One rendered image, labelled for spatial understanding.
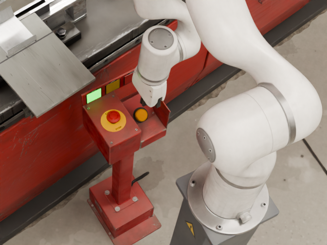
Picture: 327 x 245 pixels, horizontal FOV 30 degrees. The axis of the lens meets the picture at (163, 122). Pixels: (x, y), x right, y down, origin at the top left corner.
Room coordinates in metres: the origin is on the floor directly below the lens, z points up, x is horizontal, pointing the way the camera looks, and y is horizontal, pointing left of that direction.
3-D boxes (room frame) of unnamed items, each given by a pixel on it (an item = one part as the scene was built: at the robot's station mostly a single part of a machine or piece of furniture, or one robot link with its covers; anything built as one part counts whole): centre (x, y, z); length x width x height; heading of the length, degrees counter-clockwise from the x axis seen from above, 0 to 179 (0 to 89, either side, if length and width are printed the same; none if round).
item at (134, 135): (0.87, 0.11, 0.75); 0.20 x 0.16 x 0.18; 131
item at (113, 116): (0.83, 0.14, 0.79); 0.04 x 0.04 x 0.04
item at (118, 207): (0.87, 0.11, 0.13); 0.10 x 0.10 x 0.01; 41
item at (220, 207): (0.56, -0.18, 1.09); 0.19 x 0.19 x 0.18
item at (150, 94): (0.87, 0.05, 0.95); 0.10 x 0.07 x 0.11; 41
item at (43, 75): (0.84, 0.35, 1.00); 0.26 x 0.18 x 0.01; 49
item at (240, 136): (0.54, -0.15, 1.30); 0.19 x 0.12 x 0.24; 126
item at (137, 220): (0.84, 0.09, 0.06); 0.25 x 0.20 x 0.12; 41
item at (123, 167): (0.87, 0.11, 0.39); 0.05 x 0.05 x 0.54; 41
